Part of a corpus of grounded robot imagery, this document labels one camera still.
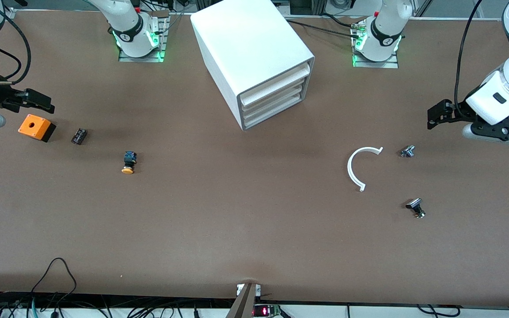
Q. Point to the yellow push button switch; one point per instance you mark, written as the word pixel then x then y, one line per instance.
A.
pixel 128 163

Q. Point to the small black electrical component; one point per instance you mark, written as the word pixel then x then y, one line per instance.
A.
pixel 79 136

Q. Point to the small device red display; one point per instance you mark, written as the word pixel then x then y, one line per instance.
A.
pixel 265 311

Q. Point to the white drawer cabinet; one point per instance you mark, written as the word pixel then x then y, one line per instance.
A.
pixel 245 39

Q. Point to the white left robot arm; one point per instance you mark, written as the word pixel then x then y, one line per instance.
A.
pixel 387 26

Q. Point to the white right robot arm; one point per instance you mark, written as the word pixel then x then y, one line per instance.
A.
pixel 126 17

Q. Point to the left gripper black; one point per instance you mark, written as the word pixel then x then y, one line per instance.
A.
pixel 459 113

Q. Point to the aluminium arm base plate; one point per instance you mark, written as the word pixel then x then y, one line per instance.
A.
pixel 385 65
pixel 131 59

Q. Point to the small silver metal connector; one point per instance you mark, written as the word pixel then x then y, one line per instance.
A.
pixel 407 151

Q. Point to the white curved plastic piece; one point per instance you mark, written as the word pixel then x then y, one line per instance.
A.
pixel 349 168

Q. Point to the orange button enclosure box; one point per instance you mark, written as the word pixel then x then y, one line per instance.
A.
pixel 33 126

